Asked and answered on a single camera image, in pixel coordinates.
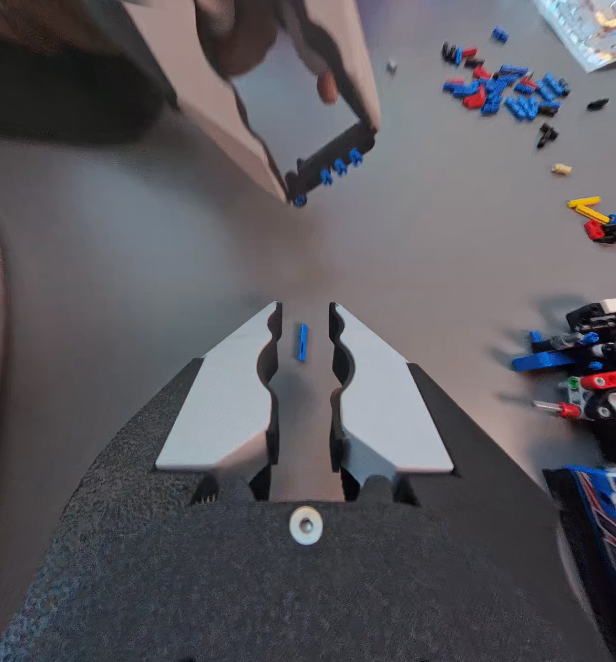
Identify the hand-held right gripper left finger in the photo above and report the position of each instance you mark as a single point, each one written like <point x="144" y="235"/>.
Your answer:
<point x="220" y="413"/>

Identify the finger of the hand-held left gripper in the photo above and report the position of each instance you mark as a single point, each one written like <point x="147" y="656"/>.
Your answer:
<point x="354" y="57"/>
<point x="204" y="88"/>

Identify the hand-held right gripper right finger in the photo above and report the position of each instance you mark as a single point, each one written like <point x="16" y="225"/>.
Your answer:
<point x="390" y="419"/>

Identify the black Lego beam subassembly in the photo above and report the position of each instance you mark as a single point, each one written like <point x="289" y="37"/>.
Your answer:
<point x="328" y="152"/>

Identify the blue pin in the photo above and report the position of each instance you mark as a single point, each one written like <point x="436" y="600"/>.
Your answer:
<point x="500" y="34"/>
<point x="302" y="342"/>

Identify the grey desk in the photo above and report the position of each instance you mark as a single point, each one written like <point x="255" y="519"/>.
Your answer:
<point x="442" y="258"/>

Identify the pile of small plastic pins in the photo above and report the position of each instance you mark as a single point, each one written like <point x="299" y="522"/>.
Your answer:
<point x="509" y="93"/>

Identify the black tee connector piece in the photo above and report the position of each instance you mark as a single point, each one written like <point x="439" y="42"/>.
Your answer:
<point x="546" y="135"/>

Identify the partly built toy brick car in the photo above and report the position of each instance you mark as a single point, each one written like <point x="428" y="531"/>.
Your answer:
<point x="607" y="380"/>

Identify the holographic sticker sheet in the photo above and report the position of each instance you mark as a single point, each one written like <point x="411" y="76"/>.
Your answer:
<point x="592" y="31"/>

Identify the black pin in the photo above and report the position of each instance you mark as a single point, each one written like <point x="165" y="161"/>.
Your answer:
<point x="597" y="103"/>

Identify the yellow brick axle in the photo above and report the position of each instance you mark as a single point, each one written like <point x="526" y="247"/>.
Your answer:
<point x="584" y="201"/>
<point x="593" y="214"/>

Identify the pile of mixed brick pieces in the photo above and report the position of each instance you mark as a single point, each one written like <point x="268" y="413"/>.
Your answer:
<point x="605" y="230"/>

